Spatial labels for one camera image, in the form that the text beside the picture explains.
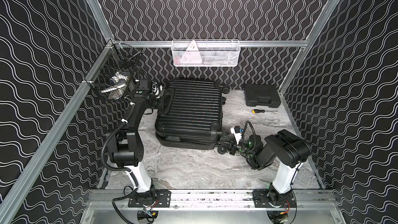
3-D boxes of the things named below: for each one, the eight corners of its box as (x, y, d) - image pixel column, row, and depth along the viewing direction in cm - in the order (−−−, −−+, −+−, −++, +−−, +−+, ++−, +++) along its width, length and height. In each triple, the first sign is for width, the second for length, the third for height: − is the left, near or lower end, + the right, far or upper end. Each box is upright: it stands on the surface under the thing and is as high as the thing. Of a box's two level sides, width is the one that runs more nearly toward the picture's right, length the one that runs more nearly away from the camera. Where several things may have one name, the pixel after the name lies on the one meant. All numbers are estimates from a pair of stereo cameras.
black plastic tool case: (246, 107, 112) (249, 101, 107) (241, 87, 125) (243, 81, 121) (280, 107, 112) (283, 102, 107) (271, 87, 126) (274, 81, 121)
